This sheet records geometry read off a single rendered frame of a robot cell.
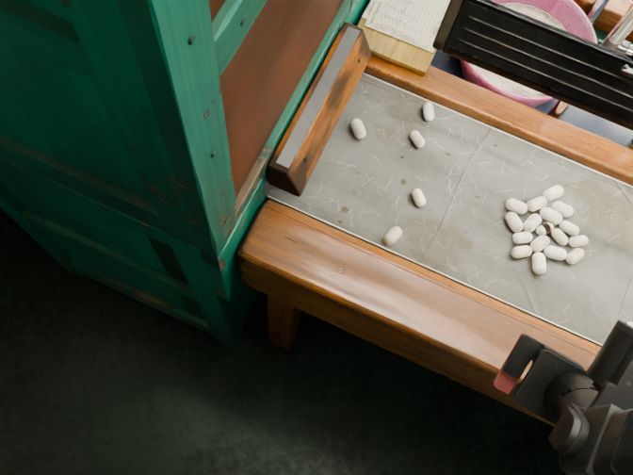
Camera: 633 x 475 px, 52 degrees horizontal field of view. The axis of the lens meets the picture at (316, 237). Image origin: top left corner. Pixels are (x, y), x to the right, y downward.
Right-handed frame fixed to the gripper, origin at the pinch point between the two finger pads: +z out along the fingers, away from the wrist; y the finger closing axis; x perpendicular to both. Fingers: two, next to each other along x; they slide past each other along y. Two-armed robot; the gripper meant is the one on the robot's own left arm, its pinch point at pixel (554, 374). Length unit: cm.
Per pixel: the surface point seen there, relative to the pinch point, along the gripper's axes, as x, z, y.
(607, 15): -58, 57, 9
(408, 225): -5.6, 31.6, 23.3
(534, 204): -18.7, 35.9, 6.3
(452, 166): -18.1, 38.0, 21.4
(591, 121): -39, 56, 2
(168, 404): 67, 78, 55
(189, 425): 69, 77, 48
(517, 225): -14.1, 33.6, 7.3
